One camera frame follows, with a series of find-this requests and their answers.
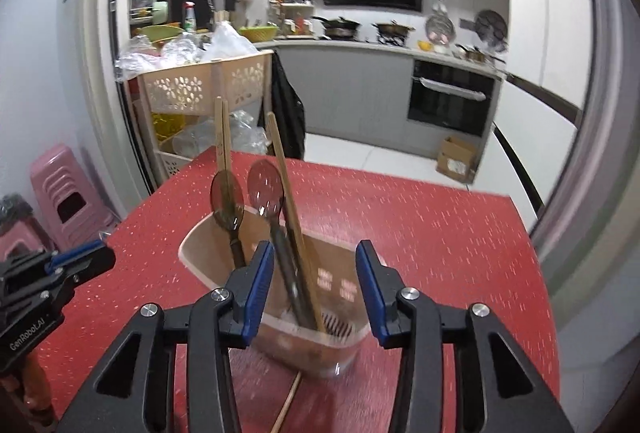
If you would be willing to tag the beige plastic utensil holder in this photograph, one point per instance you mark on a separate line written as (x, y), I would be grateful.
(327, 265)

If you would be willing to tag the clear plastic bags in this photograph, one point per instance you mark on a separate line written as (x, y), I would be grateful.
(220, 45)

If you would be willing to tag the cardboard box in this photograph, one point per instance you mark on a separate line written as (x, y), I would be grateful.
(456, 160)

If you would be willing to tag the black kitchen faucet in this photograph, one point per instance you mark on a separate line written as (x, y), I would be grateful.
(200, 0)

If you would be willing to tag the yellow oil bottle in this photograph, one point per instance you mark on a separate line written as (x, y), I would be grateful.
(167, 125)

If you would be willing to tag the green bowl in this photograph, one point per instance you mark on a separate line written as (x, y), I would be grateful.
(160, 34)

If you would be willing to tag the red capped sauce bottle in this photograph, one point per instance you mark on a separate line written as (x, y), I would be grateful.
(189, 19)

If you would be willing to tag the green plastic basket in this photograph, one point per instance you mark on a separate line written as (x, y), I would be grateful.
(258, 33)

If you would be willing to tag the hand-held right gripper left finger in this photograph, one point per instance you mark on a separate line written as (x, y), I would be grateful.
(260, 293)

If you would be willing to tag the beige plastic storage cart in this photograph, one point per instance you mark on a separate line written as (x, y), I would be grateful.
(200, 85)

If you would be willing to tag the small steel pot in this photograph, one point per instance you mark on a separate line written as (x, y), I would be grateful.
(475, 54)

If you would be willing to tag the yellow bowl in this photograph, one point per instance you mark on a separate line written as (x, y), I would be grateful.
(425, 46)

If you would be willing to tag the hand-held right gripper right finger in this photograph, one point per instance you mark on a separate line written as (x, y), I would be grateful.
(372, 293)

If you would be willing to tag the hanging steel steamer rack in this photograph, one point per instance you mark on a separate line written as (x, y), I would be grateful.
(440, 29)

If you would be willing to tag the black hanging garment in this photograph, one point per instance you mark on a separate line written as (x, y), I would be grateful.
(289, 108)

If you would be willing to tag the pink plastic stool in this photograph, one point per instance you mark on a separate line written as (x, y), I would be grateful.
(65, 198)
(22, 240)

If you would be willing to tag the grey kitchen counter cabinet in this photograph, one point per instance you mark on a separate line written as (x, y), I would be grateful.
(350, 93)

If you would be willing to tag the black wok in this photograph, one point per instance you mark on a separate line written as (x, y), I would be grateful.
(337, 27)

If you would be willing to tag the black built-in oven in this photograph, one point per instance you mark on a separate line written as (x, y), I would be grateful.
(450, 100)

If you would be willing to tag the dark transparent spoon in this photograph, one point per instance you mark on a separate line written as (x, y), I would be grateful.
(227, 198)

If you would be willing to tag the hanging round divided tray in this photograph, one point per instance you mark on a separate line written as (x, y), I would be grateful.
(491, 27)

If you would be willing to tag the person's left hand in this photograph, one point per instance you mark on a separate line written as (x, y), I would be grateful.
(32, 388)

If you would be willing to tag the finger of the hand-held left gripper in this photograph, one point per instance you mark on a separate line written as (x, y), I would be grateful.
(82, 260)

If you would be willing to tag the black cooking pot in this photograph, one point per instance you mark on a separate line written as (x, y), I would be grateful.
(395, 33)

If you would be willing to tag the black plastic bag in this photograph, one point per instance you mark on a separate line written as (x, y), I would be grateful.
(12, 210)

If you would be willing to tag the white refrigerator with magnets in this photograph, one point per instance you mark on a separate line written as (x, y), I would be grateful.
(545, 3)

